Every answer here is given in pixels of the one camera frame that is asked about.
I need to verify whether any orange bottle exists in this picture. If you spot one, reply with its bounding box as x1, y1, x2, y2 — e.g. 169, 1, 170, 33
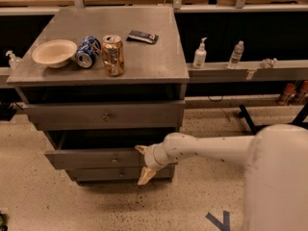
293, 80, 308, 104
276, 83, 295, 105

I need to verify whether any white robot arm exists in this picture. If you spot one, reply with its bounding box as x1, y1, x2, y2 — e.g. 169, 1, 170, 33
136, 124, 308, 231

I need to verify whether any dark snack bar wrapper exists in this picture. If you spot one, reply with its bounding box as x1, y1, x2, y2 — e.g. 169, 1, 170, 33
127, 30, 159, 44

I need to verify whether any black metal stand frame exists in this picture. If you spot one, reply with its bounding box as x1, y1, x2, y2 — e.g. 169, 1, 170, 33
238, 101, 308, 136

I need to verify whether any clear water bottle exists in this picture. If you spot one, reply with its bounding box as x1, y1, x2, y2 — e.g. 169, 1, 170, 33
227, 40, 244, 69

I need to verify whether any grey wooden drawer cabinet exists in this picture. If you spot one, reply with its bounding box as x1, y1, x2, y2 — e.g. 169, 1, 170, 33
6, 5, 191, 187

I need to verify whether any white pump lotion bottle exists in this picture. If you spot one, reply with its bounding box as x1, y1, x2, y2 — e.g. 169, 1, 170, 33
192, 38, 207, 69

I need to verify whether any grey bottom drawer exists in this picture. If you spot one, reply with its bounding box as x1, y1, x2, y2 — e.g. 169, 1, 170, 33
65, 165, 176, 183

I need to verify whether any grey drawer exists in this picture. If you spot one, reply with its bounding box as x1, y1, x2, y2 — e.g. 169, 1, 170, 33
65, 165, 176, 183
24, 100, 185, 131
45, 128, 173, 170

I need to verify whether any orange soda can upright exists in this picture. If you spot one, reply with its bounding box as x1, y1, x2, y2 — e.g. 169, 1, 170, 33
102, 35, 124, 76

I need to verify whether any crumpled white paper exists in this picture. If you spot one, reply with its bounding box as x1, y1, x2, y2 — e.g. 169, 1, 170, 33
261, 58, 278, 68

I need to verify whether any grey top drawer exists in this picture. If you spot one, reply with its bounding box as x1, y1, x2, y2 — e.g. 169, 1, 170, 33
24, 100, 185, 131

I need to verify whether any white bowl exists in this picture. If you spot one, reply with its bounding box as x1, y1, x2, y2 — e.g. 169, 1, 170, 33
32, 39, 77, 68

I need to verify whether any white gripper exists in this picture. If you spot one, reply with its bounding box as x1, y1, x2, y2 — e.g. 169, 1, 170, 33
135, 143, 170, 186

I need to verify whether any orange bottle right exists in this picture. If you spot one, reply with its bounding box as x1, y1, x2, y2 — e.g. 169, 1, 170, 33
293, 80, 308, 104

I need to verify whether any blue soda can lying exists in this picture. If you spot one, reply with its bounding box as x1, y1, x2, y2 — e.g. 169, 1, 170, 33
75, 36, 101, 68

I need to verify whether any orange bottle left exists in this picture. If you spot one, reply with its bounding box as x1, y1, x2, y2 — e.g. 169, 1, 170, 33
276, 83, 295, 105

